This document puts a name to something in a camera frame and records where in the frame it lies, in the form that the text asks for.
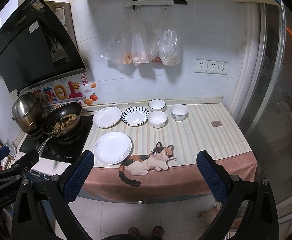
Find white plate blue swirl rim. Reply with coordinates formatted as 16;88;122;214
93;132;132;165

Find white plate pink flower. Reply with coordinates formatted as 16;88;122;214
92;107;122;128

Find floral bowl blue rim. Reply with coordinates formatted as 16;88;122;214
170;104;188;121

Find plain white bowl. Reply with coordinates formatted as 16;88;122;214
148;111;168;128

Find white plate blue leaf pattern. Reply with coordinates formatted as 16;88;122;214
122;106;149;126

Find white bowl dark rim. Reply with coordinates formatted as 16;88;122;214
148;99;166;112

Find black induction cooktop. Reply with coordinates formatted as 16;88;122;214
19;115;93;164

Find stainless steel pot with lid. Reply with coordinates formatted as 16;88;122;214
12;91;45;135

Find brown mat label patch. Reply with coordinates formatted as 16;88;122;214
211;121;223;127

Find black wok with food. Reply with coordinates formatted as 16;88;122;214
37;102;82;156

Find striped cat table mat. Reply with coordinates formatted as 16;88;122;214
83;103;257;202

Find person's feet in sandals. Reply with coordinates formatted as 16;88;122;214
128;225;164;240

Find black range hood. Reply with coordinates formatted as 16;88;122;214
0;0;87;92

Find plastic bag with food left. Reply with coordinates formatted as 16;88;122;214
101;9;133;64

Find plastic bag with food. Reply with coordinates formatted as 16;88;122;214
101;9;133;64
148;5;180;66

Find plastic bag with food right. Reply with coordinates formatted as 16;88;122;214
148;5;180;66

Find plastic bag with eggs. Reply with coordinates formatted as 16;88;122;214
131;5;149;66

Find colourful wall sticker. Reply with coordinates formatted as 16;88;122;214
28;73;98;111

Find white wall socket middle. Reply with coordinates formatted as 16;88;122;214
206;61;219;74

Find white wall socket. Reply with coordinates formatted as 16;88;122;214
194;59;208;73
206;61;219;74
218;62;229;75

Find white wall socket right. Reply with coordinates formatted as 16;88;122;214
218;62;229;75

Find white wall socket left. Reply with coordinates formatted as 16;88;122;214
194;59;208;73

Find white wall hook rail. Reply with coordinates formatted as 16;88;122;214
124;0;188;7

